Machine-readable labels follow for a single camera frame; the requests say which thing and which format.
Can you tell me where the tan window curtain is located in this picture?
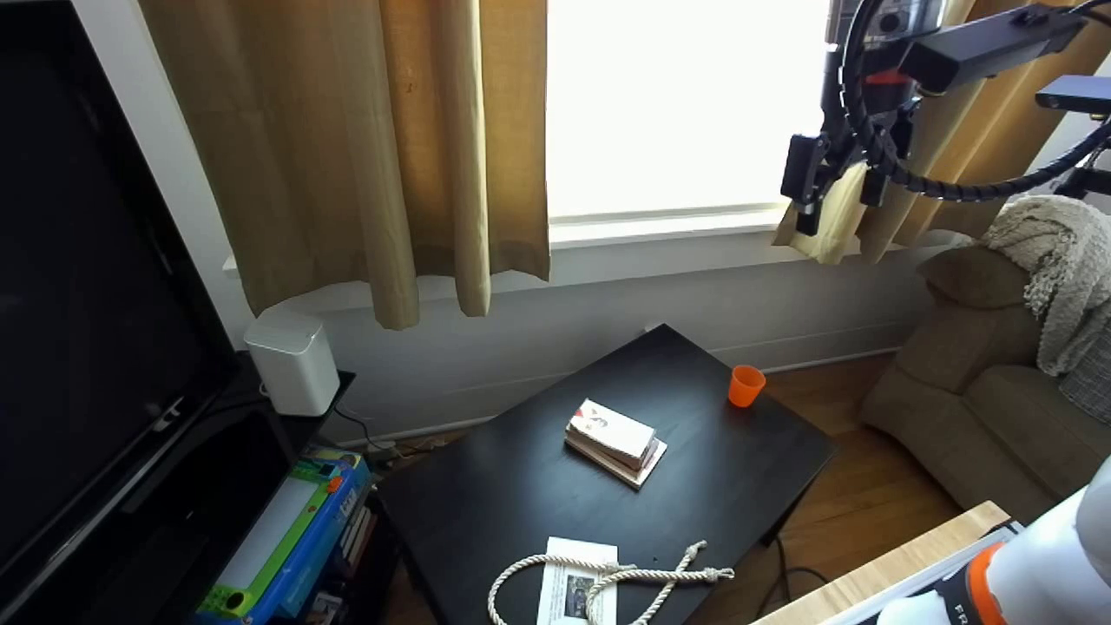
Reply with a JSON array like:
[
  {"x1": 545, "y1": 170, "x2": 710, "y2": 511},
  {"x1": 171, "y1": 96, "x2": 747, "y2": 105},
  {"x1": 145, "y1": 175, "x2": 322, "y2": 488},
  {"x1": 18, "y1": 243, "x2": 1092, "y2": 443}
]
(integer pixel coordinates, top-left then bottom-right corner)
[
  {"x1": 769, "y1": 0, "x2": 1111, "y2": 269},
  {"x1": 135, "y1": 0, "x2": 553, "y2": 333}
]

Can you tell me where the blue game box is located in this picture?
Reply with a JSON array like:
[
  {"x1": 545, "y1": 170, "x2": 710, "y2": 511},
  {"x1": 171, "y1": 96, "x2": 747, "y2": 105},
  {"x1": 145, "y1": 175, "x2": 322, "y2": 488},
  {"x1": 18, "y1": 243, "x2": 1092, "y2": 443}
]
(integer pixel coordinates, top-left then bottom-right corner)
[{"x1": 245, "y1": 452, "x2": 376, "y2": 625}]

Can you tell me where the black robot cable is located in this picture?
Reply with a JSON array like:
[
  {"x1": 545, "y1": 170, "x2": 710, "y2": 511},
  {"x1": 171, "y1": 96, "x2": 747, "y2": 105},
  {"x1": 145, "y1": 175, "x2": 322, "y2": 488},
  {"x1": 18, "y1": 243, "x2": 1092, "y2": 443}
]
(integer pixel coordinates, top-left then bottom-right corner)
[{"x1": 834, "y1": 0, "x2": 1111, "y2": 202}]

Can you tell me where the black flat screen television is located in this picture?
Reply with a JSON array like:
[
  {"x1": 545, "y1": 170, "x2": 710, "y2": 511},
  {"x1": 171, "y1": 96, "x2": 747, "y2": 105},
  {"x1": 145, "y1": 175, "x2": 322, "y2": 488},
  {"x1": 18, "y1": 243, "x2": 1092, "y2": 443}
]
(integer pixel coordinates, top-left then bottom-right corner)
[{"x1": 0, "y1": 0, "x2": 254, "y2": 584}]

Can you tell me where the orange plastic cup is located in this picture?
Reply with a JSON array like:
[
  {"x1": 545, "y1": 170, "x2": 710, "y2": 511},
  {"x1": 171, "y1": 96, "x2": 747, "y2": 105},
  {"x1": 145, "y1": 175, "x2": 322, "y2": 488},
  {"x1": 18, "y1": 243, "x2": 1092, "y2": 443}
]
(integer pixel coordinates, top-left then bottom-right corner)
[{"x1": 724, "y1": 360, "x2": 769, "y2": 414}]

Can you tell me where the black television stand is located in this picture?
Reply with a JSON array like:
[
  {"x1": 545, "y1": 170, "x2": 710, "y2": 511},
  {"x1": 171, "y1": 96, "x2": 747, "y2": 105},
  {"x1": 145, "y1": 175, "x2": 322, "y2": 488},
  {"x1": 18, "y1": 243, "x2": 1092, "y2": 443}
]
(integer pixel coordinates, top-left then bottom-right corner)
[{"x1": 0, "y1": 368, "x2": 396, "y2": 625}]

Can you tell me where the cream knitted blanket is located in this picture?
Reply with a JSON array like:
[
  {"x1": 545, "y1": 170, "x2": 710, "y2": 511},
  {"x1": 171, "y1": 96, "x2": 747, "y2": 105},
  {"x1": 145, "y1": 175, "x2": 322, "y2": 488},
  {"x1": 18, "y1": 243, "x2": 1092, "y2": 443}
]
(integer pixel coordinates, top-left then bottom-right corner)
[{"x1": 983, "y1": 192, "x2": 1111, "y2": 378}]

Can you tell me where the white cube speaker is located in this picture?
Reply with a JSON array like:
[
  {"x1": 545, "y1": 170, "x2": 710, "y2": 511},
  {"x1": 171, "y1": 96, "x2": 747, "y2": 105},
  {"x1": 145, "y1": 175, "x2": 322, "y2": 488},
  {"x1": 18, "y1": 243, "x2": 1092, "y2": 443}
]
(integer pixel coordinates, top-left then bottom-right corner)
[{"x1": 238, "y1": 310, "x2": 343, "y2": 420}]

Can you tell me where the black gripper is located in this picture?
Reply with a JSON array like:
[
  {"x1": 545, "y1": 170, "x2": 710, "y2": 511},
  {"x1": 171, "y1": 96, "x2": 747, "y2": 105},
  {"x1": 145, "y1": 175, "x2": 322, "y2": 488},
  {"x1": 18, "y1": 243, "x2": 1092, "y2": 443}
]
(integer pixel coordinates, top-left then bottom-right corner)
[{"x1": 782, "y1": 67, "x2": 918, "y2": 235}]

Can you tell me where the light wooden board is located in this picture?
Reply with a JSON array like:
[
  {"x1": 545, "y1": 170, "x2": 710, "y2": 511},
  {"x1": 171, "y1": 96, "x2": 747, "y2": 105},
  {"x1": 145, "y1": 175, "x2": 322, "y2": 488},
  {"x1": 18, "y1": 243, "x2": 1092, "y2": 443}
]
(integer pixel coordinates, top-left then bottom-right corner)
[{"x1": 748, "y1": 497, "x2": 1018, "y2": 625}]

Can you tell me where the white rope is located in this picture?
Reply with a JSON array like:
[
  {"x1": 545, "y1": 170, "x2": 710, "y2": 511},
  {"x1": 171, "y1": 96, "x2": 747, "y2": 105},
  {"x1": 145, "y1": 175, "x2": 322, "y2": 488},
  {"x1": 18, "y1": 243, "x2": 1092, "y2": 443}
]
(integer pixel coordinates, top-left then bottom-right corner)
[{"x1": 482, "y1": 539, "x2": 738, "y2": 625}]

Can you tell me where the bright window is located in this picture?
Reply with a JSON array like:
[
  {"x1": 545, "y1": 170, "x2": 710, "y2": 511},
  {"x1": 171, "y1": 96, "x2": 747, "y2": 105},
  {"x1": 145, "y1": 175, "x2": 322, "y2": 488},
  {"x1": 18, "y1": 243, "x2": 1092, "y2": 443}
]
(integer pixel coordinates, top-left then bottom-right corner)
[{"x1": 545, "y1": 0, "x2": 843, "y2": 221}]

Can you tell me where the beige armchair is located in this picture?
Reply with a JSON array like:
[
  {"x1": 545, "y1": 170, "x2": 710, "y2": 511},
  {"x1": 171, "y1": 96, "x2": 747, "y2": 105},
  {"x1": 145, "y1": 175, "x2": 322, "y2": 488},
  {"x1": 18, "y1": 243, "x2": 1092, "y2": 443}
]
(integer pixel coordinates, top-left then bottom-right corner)
[{"x1": 858, "y1": 241, "x2": 1111, "y2": 523}]

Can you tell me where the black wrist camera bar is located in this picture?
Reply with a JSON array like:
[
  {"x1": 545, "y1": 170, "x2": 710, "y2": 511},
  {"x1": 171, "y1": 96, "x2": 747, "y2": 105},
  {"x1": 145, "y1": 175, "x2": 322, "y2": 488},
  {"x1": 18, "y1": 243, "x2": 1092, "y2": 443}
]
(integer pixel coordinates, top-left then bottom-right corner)
[{"x1": 896, "y1": 2, "x2": 1090, "y2": 96}]

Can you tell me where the white flat booklet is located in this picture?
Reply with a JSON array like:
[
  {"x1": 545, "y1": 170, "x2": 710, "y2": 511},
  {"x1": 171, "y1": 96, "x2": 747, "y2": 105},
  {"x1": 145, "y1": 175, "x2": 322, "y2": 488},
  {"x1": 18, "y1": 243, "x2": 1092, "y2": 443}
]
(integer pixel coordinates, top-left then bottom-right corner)
[{"x1": 531, "y1": 536, "x2": 622, "y2": 625}]

